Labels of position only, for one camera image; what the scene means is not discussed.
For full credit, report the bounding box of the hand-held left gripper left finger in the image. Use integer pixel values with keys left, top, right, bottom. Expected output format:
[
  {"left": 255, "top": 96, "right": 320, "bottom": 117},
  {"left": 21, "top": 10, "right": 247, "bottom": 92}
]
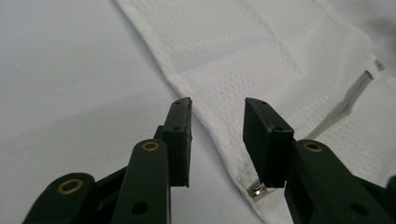
[{"left": 110, "top": 96, "right": 193, "bottom": 224}]

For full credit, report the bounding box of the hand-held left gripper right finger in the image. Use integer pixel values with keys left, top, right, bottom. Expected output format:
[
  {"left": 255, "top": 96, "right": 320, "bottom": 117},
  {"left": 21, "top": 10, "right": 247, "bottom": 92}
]
[{"left": 242, "top": 97, "right": 394, "bottom": 224}]

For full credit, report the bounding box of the white textured garment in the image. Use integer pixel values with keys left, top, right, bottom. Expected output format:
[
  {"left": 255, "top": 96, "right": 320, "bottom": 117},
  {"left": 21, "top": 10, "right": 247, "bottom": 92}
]
[{"left": 113, "top": 0, "right": 396, "bottom": 224}]

